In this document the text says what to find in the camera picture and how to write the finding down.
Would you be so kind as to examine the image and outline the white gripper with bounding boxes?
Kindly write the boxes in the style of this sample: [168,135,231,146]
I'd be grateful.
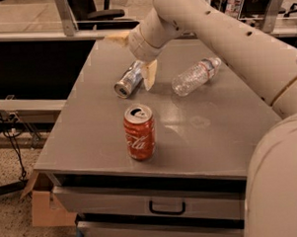
[105,25,162,91]

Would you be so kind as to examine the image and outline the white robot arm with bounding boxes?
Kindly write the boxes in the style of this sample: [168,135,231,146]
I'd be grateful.
[110,0,297,237]

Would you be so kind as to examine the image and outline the silver redbull can lying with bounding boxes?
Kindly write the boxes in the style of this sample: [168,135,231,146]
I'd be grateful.
[114,60,143,99]

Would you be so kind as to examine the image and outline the red coca-cola can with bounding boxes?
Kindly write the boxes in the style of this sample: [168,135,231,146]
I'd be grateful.
[123,104,156,160]

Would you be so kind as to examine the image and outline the clear plastic bottle lying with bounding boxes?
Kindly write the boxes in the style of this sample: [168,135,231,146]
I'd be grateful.
[172,57,221,97]

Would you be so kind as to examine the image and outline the upright water bottle background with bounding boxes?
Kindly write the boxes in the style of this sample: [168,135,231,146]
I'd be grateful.
[225,0,242,19]

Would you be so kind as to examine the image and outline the grey drawer cabinet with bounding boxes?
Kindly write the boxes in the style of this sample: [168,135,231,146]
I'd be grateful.
[36,40,278,237]

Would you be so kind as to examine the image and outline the upper grey drawer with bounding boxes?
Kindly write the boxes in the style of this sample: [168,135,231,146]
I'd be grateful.
[53,186,245,220]

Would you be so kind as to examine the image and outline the grey drawer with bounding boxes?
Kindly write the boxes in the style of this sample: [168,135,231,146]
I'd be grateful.
[77,221,244,237]
[53,186,245,220]

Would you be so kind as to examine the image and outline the cardboard box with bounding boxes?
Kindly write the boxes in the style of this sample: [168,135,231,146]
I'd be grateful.
[21,171,77,227]

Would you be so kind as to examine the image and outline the lower grey drawer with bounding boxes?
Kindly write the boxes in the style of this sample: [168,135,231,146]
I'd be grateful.
[77,221,244,237]

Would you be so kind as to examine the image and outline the metal railing frame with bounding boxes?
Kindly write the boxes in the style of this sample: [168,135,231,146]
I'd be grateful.
[0,0,297,41]

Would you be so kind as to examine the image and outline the black drawer handle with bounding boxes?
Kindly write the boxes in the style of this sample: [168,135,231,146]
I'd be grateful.
[148,200,186,216]

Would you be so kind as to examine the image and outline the black cables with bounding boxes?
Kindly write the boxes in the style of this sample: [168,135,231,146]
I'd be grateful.
[0,97,29,183]

